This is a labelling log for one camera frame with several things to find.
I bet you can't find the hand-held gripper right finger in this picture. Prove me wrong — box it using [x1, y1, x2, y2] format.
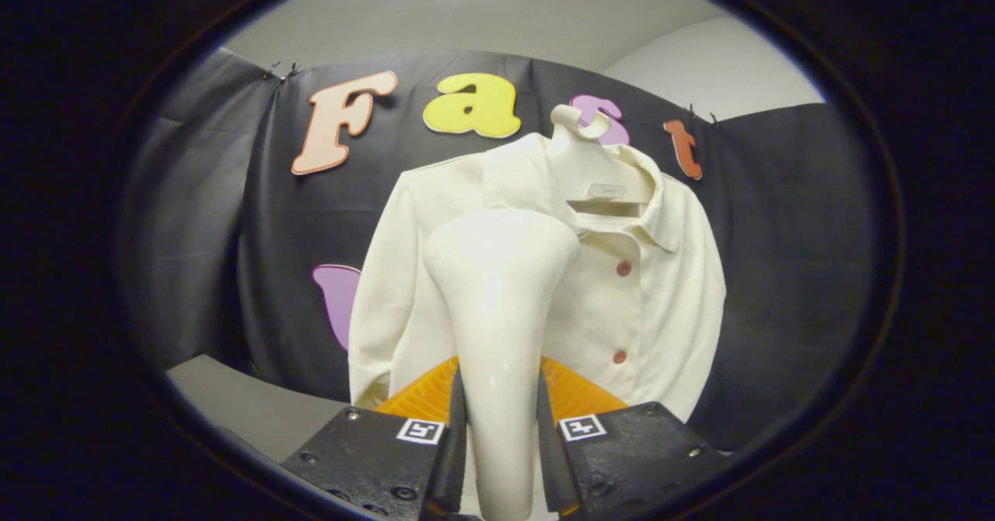
[536, 355, 731, 521]

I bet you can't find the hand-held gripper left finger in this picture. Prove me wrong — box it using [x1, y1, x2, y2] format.
[280, 355, 469, 521]

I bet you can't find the white garment steamer head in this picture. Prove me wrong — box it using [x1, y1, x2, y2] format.
[422, 208, 582, 521]

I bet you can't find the grey curved cabinet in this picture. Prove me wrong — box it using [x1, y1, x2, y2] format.
[166, 354, 352, 464]

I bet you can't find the black backdrop cloth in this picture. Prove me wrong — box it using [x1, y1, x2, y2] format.
[120, 47, 887, 456]

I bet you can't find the white plastic hanger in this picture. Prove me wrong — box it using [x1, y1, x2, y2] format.
[548, 103, 655, 215]

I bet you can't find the cream button-up shirt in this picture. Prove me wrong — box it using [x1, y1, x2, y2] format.
[347, 132, 728, 430]

